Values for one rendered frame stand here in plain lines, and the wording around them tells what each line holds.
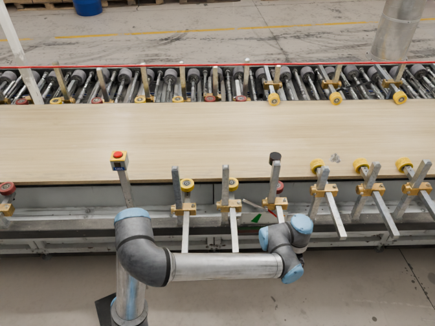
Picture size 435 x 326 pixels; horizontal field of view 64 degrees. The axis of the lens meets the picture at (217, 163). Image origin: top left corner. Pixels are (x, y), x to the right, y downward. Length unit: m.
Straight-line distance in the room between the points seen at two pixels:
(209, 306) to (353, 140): 1.45
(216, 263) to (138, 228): 0.27
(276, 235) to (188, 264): 0.43
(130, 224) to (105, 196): 1.14
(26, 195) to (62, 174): 0.31
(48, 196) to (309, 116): 1.79
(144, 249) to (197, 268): 0.18
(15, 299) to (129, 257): 1.90
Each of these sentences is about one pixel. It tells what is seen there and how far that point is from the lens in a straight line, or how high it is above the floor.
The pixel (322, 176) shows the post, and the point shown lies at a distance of 1.82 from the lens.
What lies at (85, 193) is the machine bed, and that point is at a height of 0.74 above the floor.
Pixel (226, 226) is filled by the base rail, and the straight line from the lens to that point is 2.01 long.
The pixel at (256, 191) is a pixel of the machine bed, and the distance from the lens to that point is 2.15.
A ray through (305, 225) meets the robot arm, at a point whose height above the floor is 1.19.
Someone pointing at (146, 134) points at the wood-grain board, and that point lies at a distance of 2.32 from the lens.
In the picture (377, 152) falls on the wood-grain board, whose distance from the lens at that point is 2.35.
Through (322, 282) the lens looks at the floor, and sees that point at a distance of 2.72.
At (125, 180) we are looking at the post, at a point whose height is 1.07.
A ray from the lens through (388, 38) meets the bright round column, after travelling 5.48.
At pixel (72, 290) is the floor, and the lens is 2.78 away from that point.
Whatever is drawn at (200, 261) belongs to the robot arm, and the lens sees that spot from 1.13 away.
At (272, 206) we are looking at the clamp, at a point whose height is 0.86.
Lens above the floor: 2.31
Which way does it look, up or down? 43 degrees down
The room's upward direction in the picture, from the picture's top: straight up
